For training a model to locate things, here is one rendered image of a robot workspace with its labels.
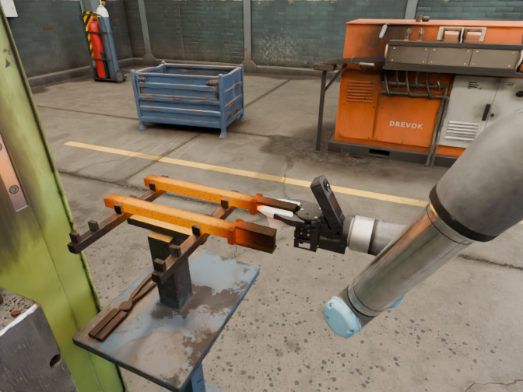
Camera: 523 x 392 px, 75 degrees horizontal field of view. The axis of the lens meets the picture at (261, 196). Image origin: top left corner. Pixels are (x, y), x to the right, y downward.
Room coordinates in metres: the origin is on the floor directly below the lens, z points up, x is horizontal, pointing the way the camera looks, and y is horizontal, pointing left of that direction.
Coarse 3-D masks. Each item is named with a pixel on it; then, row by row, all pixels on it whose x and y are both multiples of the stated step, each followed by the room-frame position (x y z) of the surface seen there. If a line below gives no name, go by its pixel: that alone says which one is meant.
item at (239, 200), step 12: (144, 180) 0.80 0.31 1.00; (156, 180) 0.79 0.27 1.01; (168, 180) 0.79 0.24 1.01; (180, 180) 0.79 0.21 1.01; (180, 192) 0.76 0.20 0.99; (192, 192) 0.74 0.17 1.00; (204, 192) 0.73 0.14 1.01; (216, 192) 0.73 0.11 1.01; (228, 192) 0.73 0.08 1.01; (240, 204) 0.69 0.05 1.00; (252, 204) 0.67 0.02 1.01; (264, 204) 0.67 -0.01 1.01; (276, 204) 0.67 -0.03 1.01; (288, 204) 0.67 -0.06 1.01
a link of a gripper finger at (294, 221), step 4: (276, 216) 0.63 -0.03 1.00; (280, 216) 0.62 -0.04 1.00; (284, 216) 0.62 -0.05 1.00; (288, 216) 0.62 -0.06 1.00; (292, 216) 0.62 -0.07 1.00; (296, 216) 0.62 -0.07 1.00; (280, 220) 0.63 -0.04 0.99; (284, 220) 0.62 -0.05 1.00; (288, 220) 0.61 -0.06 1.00; (292, 220) 0.61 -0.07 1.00; (296, 220) 0.61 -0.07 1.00; (300, 220) 0.61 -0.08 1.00; (304, 220) 0.61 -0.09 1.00; (288, 224) 0.61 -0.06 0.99; (292, 224) 0.61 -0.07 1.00; (296, 224) 0.61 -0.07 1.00; (300, 224) 0.60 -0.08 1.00
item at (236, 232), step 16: (128, 208) 0.67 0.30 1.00; (144, 208) 0.65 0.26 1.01; (160, 208) 0.65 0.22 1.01; (176, 208) 0.65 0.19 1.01; (176, 224) 0.62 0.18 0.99; (192, 224) 0.60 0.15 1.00; (208, 224) 0.59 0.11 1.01; (224, 224) 0.59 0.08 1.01; (240, 224) 0.57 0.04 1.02; (256, 224) 0.57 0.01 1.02; (240, 240) 0.57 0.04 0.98; (256, 240) 0.55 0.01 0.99; (272, 240) 0.54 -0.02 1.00
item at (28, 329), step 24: (0, 288) 0.50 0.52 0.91; (0, 312) 0.44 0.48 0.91; (24, 312) 0.44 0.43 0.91; (0, 336) 0.39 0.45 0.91; (24, 336) 0.42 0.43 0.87; (48, 336) 0.46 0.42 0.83; (0, 360) 0.38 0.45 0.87; (48, 360) 0.44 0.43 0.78; (24, 384) 0.39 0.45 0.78; (48, 384) 0.42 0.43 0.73; (72, 384) 0.46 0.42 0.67
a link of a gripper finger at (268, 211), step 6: (258, 210) 0.67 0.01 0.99; (264, 210) 0.66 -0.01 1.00; (270, 210) 0.65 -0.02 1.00; (276, 210) 0.65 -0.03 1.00; (282, 210) 0.65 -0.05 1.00; (270, 216) 0.64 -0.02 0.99; (270, 222) 0.65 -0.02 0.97; (276, 222) 0.65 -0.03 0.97; (282, 222) 0.64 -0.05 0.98; (276, 228) 0.65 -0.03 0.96
